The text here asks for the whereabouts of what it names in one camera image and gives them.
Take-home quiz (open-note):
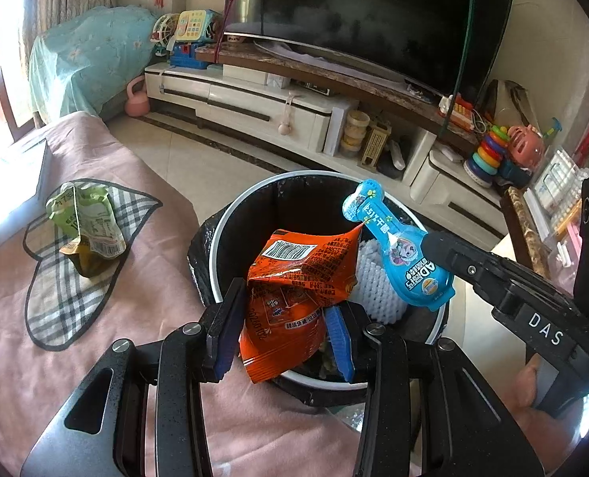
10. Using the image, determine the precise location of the white foam fruit net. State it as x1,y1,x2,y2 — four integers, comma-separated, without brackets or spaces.
349,239,408,325

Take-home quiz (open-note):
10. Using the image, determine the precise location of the orange-red snack bag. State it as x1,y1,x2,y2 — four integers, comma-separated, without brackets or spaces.
239,225,362,383

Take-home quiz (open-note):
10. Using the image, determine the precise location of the blue bone-shaped snack pouch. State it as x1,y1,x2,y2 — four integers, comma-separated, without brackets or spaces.
342,179,455,311

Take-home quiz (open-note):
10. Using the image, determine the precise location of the black trash bin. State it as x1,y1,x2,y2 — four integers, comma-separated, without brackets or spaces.
189,171,454,407

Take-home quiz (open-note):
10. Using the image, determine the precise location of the person's right hand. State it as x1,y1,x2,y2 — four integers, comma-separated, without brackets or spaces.
502,354,583,475

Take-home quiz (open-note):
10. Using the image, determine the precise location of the green snack bag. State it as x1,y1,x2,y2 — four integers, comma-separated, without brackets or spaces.
46,182,126,278

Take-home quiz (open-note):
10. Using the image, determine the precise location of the white TV cabinet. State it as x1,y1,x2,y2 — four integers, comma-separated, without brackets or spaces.
144,62,508,249

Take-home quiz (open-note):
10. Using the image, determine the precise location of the pink pig toy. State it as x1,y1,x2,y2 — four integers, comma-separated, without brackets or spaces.
508,124,544,170

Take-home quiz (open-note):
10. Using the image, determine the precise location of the red toy telephone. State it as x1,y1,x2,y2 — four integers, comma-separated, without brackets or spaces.
439,94,474,132

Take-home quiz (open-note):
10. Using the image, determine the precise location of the pink kettlebell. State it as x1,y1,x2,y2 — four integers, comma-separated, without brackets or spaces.
124,76,151,117

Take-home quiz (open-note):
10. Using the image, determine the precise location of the stack of children's books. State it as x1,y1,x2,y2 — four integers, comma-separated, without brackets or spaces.
0,139,52,246

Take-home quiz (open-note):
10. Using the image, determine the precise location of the toy phone play set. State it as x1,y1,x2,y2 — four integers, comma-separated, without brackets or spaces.
150,9,222,69

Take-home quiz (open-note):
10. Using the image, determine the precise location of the furniture under teal cover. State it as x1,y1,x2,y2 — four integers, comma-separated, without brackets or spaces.
29,6,156,124

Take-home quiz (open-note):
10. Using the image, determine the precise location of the large black television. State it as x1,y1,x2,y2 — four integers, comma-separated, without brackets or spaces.
225,0,512,101

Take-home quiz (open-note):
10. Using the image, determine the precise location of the rainbow stacking ring toy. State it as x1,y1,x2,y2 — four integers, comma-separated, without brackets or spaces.
463,125,511,188

